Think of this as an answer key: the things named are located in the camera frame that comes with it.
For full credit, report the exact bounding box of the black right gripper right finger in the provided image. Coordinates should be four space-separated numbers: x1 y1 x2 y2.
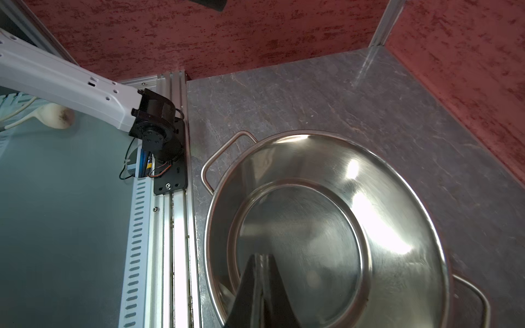
261 254 299 327

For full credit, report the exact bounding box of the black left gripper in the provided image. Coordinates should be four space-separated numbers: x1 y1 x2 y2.
190 0 227 12

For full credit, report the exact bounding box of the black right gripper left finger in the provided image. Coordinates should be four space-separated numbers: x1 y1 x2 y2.
224 254 263 327

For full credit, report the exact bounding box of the stainless steel pot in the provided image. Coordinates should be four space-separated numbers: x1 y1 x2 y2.
202 131 492 327

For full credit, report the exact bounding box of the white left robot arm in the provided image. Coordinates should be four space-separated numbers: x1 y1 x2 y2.
1 30 184 162

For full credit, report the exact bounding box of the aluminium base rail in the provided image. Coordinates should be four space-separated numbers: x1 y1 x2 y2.
122 70 202 328

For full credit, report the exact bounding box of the white perforated cable duct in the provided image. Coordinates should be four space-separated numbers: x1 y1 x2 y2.
118 146 152 327

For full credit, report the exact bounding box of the aluminium corner post left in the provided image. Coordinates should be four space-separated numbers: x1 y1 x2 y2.
369 0 406 48

